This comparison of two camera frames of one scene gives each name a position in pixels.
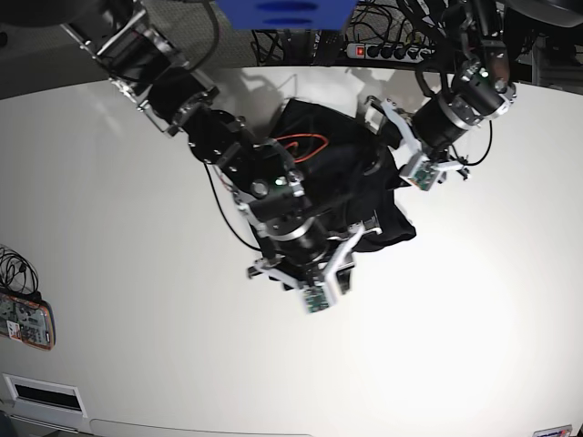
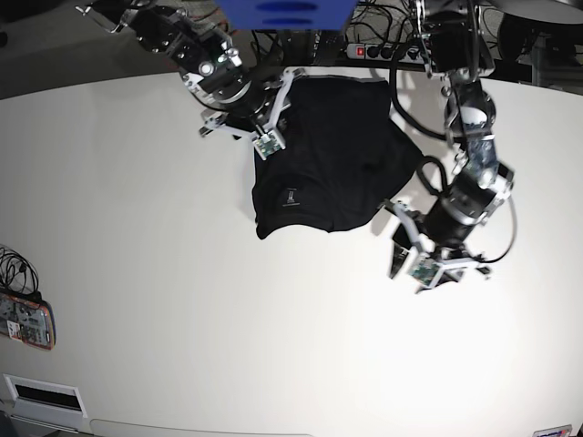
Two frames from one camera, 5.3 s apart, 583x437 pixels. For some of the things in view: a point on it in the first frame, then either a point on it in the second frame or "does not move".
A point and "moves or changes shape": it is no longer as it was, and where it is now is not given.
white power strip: x=400 y=53 does not move
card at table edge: x=557 y=431 does not move
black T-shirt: x=347 y=171 moves or changes shape
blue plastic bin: x=287 y=15 does not move
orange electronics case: x=27 y=320 does not move
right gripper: x=433 y=126 to x=444 y=226
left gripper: x=297 y=254 to x=252 y=109
